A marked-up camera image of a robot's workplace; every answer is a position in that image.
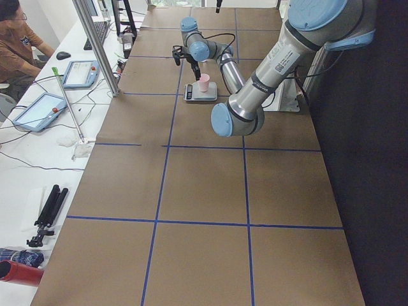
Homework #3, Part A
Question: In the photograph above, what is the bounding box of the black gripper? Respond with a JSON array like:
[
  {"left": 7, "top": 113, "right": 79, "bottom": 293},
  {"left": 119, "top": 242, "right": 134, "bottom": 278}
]
[{"left": 187, "top": 56, "right": 201, "bottom": 80}]

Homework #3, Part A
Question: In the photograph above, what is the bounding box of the pink plastic cup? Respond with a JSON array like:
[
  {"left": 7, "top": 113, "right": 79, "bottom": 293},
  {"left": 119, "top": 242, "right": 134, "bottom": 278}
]
[{"left": 197, "top": 73, "right": 210, "bottom": 92}]

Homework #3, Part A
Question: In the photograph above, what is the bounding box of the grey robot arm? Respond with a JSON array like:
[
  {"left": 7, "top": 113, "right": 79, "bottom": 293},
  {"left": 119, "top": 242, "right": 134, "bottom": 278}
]
[{"left": 172, "top": 1, "right": 377, "bottom": 137}]

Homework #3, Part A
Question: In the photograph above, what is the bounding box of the silver digital kitchen scale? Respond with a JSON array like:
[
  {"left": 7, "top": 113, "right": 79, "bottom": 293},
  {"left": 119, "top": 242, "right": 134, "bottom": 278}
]
[{"left": 183, "top": 82, "right": 217, "bottom": 102}]

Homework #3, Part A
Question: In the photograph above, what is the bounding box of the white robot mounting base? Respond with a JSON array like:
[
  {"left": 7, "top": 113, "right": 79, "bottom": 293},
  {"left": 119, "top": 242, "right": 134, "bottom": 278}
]
[{"left": 262, "top": 80, "right": 300, "bottom": 113}]

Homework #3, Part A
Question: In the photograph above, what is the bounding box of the black keyboard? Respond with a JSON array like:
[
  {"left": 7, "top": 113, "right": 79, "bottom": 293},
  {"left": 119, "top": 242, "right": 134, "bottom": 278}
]
[{"left": 83, "top": 21, "right": 110, "bottom": 50}]

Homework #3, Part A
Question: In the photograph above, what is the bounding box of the far blue teach pendant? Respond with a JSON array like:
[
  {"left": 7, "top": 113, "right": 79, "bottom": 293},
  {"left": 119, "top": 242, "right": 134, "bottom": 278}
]
[{"left": 62, "top": 60, "right": 99, "bottom": 89}]

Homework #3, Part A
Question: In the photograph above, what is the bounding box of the blue teach pendant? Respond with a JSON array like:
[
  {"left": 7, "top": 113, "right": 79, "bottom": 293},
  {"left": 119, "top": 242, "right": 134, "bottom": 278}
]
[
  {"left": 12, "top": 93, "right": 67, "bottom": 132},
  {"left": 62, "top": 60, "right": 99, "bottom": 89}
]

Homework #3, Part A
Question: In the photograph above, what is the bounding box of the black computer mouse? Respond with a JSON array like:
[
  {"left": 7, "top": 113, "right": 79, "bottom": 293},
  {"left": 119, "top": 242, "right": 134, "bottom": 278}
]
[{"left": 56, "top": 51, "right": 71, "bottom": 61}]

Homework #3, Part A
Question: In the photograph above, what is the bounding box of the crumpled white tissue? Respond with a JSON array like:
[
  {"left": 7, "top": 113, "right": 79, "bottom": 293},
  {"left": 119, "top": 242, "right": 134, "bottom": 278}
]
[{"left": 57, "top": 136, "right": 96, "bottom": 161}]

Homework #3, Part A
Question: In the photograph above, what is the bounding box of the metal rod green tip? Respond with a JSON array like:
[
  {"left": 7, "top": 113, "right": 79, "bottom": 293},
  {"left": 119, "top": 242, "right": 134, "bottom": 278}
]
[{"left": 52, "top": 66, "right": 86, "bottom": 143}]

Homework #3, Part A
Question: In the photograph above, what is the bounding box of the near blue teach pendant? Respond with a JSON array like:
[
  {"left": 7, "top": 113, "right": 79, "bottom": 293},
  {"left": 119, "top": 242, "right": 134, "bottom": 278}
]
[{"left": 12, "top": 93, "right": 67, "bottom": 132}]

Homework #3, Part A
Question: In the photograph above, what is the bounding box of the person in brown shirt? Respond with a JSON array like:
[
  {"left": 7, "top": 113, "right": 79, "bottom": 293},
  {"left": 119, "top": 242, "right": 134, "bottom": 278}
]
[{"left": 1, "top": 1, "right": 54, "bottom": 101}]

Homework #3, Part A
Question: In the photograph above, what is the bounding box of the black folded tripod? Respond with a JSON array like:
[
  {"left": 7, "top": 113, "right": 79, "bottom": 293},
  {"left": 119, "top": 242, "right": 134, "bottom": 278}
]
[{"left": 26, "top": 184, "right": 69, "bottom": 247}]

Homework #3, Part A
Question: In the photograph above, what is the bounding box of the blue patterned cloth bag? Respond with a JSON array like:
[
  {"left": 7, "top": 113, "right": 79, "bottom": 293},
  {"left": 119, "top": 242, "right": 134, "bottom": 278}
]
[{"left": 1, "top": 248, "right": 45, "bottom": 268}]

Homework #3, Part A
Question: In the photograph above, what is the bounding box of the red cylinder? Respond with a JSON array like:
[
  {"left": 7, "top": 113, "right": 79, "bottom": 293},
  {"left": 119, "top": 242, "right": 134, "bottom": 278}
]
[{"left": 1, "top": 260, "right": 44, "bottom": 287}]

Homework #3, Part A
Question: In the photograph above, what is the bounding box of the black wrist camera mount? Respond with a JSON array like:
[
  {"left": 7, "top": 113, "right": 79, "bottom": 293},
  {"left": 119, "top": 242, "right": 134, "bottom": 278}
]
[{"left": 171, "top": 45, "right": 185, "bottom": 66}]

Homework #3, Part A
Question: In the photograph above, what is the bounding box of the aluminium frame post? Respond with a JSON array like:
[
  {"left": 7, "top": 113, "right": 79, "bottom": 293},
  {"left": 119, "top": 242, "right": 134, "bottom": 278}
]
[{"left": 73, "top": 0, "right": 119, "bottom": 97}]

